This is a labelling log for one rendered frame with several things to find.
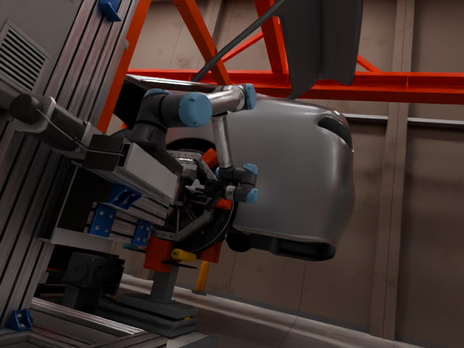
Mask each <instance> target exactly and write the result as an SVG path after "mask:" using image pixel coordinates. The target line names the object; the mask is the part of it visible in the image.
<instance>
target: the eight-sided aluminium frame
mask: <svg viewBox="0 0 464 348"><path fill-rule="evenodd" d="M166 152H167V153H169V154H170V155H171V156H172V157H173V158H174V159H175V156H179V157H181V158H184V157H187V158H188V160H190V159H193V158H194V159H197V160H199V161H201V163H202V164H203V165H204V170H205V173H207V177H208V178H209V179H214V180H217V179H216V177H215V174H214V173H213V171H212V170H211V168H210V167H209V166H208V165H207V164H206V162H205V161H204V160H203V159H202V158H201V157H202V156H201V155H200V154H199V153H190V152H182V151H172V150H170V151H169V150H167V151H166ZM214 211H215V207H214V208H213V210H212V211H211V212H208V211H207V210H206V209H204V214H203V215H202V216H200V217H199V218H198V219H196V220H195V221H193V222H192V223H190V224H189V225H188V226H186V227H185V228H183V229H182V230H181V231H180V232H178V233H170V232H166V231H160V230H155V229H152V230H151V235H152V236H155V237H158V238H162V239H166V240H172V241H176V242H183V241H184V240H186V239H187V238H188V237H190V236H191V235H193V234H194V233H195V232H196V231H198V230H200V229H201V228H202V227H203V226H205V225H206V224H208V223H209V222H210V221H212V220H213V216H214Z"/></svg>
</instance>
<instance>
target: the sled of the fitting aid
mask: <svg viewBox="0 0 464 348"><path fill-rule="evenodd" d="M116 299H117V298H113V299H111V298H107V300H98V301H97V304H96V307H95V311H94V314H95V315H98V316H101V317H103V318H107V319H109V320H116V321H118V322H122V323H125V324H128V325H131V326H134V327H138V328H140V329H145V330H147V331H152V332H154V333H156V334H159V335H161V336H166V337H167V336H168V337H170V338H171V337H173V336H178V335H180V334H185V333H187V332H190V331H194V330H196V327H197V321H198V318H199V317H197V316H189V317H185V318H178V319H175V318H171V317H168V316H164V315H161V314H158V313H154V312H151V311H147V310H144V309H140V308H137V307H132V306H130V305H127V304H122V303H119V302H116Z"/></svg>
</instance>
